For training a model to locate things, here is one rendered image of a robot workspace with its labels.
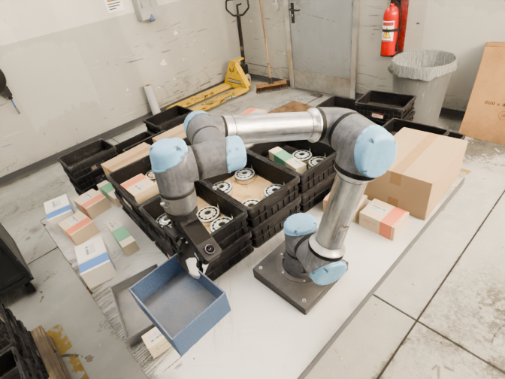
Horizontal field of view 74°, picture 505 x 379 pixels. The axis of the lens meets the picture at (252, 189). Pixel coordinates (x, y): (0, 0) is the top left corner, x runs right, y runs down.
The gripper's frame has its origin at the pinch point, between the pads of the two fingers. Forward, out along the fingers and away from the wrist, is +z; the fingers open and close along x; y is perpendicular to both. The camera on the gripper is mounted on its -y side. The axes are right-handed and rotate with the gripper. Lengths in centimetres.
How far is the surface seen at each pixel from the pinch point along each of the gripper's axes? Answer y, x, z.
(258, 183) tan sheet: 50, -64, 23
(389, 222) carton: -8, -83, 27
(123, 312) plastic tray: 44, 14, 43
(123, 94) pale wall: 384, -130, 54
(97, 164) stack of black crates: 212, -32, 56
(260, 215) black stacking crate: 28, -45, 21
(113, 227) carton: 89, -2, 36
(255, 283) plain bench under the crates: 16, -29, 39
